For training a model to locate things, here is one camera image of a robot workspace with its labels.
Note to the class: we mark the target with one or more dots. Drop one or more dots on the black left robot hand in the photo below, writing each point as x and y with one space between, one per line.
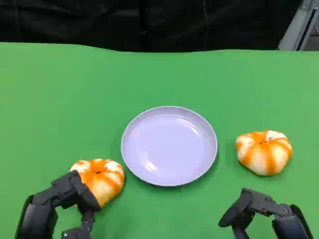
37 214

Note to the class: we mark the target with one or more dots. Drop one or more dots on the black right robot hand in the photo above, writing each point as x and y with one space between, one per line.
291 221

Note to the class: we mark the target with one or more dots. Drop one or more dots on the orange white toy bread roll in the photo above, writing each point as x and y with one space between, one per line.
264 154
109 180

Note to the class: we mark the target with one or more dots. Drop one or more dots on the green table cloth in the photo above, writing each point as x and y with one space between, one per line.
74 99

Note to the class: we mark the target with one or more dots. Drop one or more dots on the lilac plate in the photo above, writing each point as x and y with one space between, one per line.
169 147

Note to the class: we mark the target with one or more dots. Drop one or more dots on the black backdrop curtain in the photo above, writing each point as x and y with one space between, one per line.
124 22

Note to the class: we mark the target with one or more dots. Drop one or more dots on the grey metal frame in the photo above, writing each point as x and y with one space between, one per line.
296 32

